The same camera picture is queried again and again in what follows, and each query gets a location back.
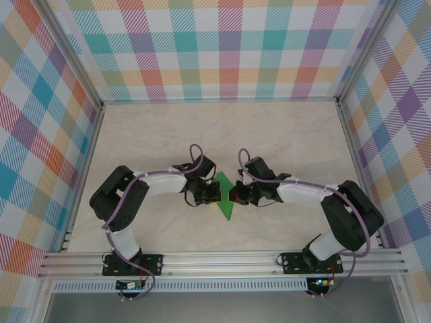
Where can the grey metal panel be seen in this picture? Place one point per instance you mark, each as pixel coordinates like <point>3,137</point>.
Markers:
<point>219,309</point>

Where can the thin aluminium frame rail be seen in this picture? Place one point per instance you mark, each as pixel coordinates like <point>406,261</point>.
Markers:
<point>219,100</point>

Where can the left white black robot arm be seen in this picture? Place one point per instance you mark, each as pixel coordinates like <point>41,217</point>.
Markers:
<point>161,183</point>

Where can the green paper sheet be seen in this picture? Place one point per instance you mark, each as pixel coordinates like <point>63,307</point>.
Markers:
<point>226,210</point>

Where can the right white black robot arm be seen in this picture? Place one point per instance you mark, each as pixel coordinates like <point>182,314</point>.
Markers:
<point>299,191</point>

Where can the aluminium frame post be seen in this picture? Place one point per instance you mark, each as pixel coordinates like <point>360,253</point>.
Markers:
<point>76,54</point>
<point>366,50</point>

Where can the aluminium side rail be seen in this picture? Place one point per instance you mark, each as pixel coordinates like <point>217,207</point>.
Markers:
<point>357,168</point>
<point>82,185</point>

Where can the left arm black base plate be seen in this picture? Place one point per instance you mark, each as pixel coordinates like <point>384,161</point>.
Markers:
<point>155,264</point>

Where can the wide aluminium base rail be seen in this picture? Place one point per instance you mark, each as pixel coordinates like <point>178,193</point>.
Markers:
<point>219,264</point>

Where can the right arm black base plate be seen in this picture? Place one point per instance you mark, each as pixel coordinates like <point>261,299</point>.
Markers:
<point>293,264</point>

